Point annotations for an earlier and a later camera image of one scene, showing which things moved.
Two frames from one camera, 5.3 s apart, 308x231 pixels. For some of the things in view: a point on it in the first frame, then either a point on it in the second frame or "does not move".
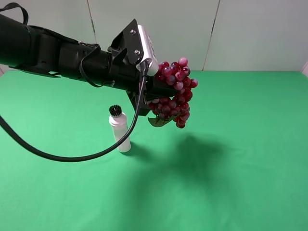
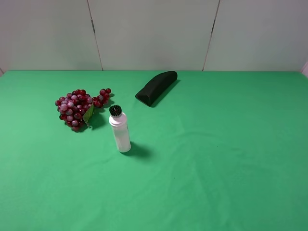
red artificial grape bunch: (175, 74) to (77, 107)
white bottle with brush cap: (119, 121) does not move
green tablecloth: (240, 163) does not move
